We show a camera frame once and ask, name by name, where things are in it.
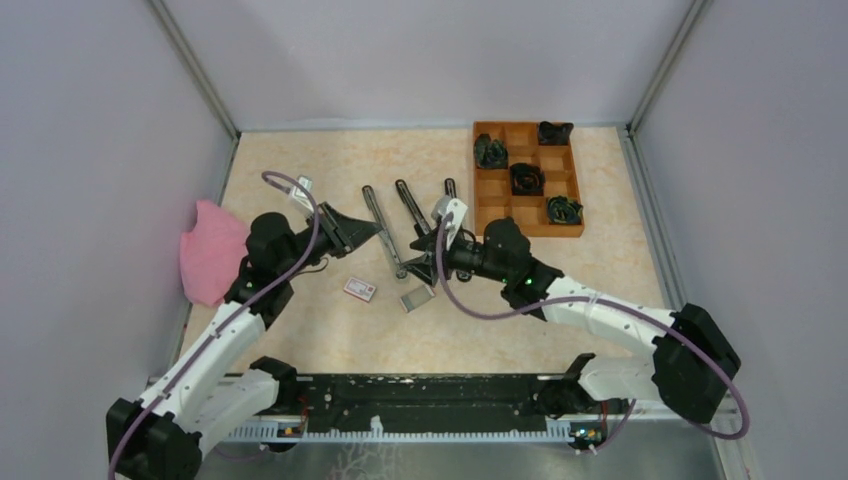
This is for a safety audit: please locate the pink cloth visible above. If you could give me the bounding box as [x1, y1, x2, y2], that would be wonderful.
[179, 199, 249, 307]

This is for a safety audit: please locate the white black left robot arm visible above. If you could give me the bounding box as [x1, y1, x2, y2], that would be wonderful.
[106, 202, 382, 479]

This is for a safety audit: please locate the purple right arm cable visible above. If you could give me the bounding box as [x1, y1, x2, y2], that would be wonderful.
[433, 211, 752, 456]

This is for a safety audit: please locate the red white staple box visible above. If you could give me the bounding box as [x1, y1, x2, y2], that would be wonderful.
[343, 277, 376, 303]

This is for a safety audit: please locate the green camouflage rolled sock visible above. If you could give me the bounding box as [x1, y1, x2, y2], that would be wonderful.
[473, 134, 508, 170]

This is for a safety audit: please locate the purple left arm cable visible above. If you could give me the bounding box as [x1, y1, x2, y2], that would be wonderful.
[107, 170, 323, 480]

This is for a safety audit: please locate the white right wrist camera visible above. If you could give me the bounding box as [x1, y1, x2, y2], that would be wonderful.
[431, 195, 468, 250]

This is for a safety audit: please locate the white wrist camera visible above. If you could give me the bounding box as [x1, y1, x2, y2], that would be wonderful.
[288, 175, 315, 217]
[431, 195, 468, 250]

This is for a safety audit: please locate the wooden compartment tray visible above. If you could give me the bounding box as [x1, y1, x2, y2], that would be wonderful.
[472, 120, 585, 238]

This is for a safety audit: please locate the grey silver stapler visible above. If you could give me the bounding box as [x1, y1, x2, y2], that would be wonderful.
[361, 185, 408, 280]

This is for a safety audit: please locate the blue green rolled sock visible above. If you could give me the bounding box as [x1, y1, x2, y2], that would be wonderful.
[546, 196, 583, 225]

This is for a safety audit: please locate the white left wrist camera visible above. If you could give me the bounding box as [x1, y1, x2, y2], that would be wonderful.
[288, 175, 315, 217]

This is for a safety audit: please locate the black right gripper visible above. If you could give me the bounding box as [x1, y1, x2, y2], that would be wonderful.
[400, 225, 510, 286]

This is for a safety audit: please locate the staple box tray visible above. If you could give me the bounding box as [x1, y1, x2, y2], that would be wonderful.
[400, 285, 436, 313]

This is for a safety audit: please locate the dark rolled sock back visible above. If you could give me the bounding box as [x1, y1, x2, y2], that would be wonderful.
[536, 121, 575, 146]

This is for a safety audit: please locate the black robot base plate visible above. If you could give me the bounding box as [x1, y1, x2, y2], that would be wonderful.
[241, 357, 632, 453]

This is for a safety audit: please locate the black stapler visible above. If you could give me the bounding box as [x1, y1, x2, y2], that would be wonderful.
[395, 179, 432, 238]
[443, 177, 476, 283]

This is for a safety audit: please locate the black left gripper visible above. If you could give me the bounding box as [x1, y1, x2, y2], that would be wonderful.
[279, 201, 382, 280]

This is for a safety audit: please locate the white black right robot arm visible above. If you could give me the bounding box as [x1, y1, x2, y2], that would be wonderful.
[410, 217, 741, 425]

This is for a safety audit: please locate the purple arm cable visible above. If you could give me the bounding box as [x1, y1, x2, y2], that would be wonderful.
[433, 211, 752, 456]
[107, 170, 323, 480]

